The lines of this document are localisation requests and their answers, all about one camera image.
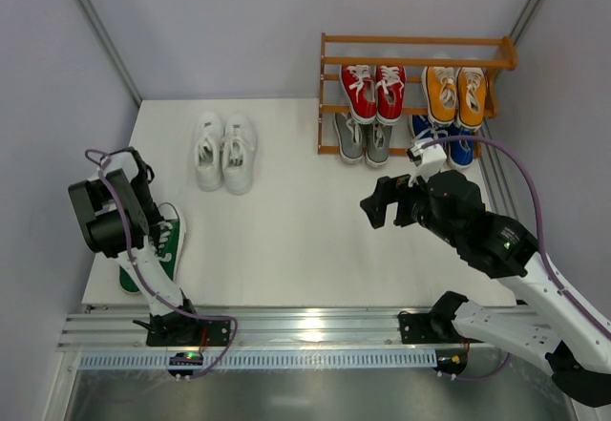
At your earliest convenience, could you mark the blue canvas sneaker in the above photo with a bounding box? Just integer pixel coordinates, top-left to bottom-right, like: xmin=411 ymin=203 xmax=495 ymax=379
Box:
xmin=448 ymin=125 xmax=474 ymax=170
xmin=408 ymin=116 xmax=448 ymax=143

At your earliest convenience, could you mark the grey canvas sneaker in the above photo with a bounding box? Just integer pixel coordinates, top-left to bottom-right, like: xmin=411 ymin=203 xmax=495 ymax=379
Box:
xmin=365 ymin=122 xmax=392 ymax=168
xmin=333 ymin=113 xmax=364 ymax=164

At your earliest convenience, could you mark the red canvas sneaker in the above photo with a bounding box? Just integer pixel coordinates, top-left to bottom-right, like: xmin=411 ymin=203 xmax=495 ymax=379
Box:
xmin=375 ymin=65 xmax=407 ymax=126
xmin=339 ymin=65 xmax=377 ymax=125

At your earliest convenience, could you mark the orange canvas sneaker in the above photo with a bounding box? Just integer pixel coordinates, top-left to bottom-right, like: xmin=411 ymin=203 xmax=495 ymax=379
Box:
xmin=421 ymin=67 xmax=457 ymax=127
xmin=456 ymin=67 xmax=488 ymax=131

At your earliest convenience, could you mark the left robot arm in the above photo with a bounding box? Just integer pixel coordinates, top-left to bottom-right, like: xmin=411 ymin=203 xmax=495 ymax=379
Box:
xmin=68 ymin=147 xmax=200 ymax=347

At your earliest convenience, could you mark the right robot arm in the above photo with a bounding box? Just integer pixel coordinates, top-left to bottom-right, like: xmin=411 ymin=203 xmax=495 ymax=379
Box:
xmin=360 ymin=171 xmax=610 ymax=408

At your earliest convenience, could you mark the wooden shoe shelf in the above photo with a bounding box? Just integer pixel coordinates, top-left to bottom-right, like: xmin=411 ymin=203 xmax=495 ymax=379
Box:
xmin=317 ymin=32 xmax=518 ymax=155

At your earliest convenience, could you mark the white leather sneaker right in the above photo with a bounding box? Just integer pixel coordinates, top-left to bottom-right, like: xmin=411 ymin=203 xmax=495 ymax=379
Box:
xmin=221 ymin=114 xmax=258 ymax=196

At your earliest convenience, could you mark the white leather sneaker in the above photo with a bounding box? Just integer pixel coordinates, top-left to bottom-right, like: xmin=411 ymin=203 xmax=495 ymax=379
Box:
xmin=193 ymin=112 xmax=223 ymax=192
xmin=221 ymin=114 xmax=258 ymax=196

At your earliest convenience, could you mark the right controller board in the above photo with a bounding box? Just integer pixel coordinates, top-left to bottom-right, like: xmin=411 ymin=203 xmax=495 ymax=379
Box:
xmin=433 ymin=352 xmax=468 ymax=376

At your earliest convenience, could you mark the controller board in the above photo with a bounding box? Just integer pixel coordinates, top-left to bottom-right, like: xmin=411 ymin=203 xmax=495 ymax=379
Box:
xmin=168 ymin=351 xmax=203 ymax=378
xmin=433 ymin=352 xmax=468 ymax=376

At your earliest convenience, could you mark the white leather sneaker left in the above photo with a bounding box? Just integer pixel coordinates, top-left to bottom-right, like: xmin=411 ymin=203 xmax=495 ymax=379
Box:
xmin=193 ymin=112 xmax=223 ymax=192

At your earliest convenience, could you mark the green canvas sneaker right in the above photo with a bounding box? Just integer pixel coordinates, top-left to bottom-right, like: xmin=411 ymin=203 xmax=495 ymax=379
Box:
xmin=151 ymin=202 xmax=187 ymax=282

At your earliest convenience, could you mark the left controller board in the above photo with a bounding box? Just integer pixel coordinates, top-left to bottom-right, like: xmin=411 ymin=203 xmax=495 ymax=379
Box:
xmin=168 ymin=351 xmax=203 ymax=378

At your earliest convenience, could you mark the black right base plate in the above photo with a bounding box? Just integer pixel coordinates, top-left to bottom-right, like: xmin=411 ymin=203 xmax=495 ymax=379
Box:
xmin=397 ymin=311 xmax=477 ymax=345

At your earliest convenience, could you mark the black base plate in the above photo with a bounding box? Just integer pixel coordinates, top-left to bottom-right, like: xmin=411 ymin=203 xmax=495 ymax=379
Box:
xmin=397 ymin=311 xmax=477 ymax=345
xmin=134 ymin=312 xmax=231 ymax=347

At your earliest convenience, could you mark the slotted grey cable duct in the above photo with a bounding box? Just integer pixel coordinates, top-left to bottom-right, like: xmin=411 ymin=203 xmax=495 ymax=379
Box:
xmin=78 ymin=348 xmax=437 ymax=370

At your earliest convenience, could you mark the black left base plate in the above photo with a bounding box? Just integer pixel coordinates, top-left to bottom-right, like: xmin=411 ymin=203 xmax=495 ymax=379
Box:
xmin=134 ymin=312 xmax=231 ymax=347

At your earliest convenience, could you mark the aluminium mounting rail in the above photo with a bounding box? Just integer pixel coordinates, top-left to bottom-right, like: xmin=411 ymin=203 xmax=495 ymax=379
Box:
xmin=56 ymin=308 xmax=540 ymax=351

